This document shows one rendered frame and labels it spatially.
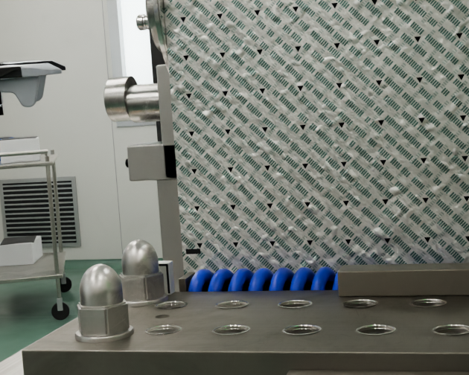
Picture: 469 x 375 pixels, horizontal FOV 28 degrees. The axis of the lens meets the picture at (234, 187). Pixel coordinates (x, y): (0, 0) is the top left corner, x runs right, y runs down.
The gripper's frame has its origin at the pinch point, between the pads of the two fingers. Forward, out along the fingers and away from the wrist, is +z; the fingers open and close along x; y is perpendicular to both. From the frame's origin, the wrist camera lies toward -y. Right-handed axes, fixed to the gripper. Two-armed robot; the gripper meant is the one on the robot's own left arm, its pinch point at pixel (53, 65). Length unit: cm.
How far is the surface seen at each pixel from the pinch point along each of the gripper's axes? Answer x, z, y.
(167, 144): 55, 18, 3
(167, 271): 69, 17, 10
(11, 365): 39.6, -1.8, 28.5
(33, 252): -408, -87, 148
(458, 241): 70, 39, 8
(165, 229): 55, 17, 10
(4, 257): -405, -104, 149
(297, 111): 65, 28, -1
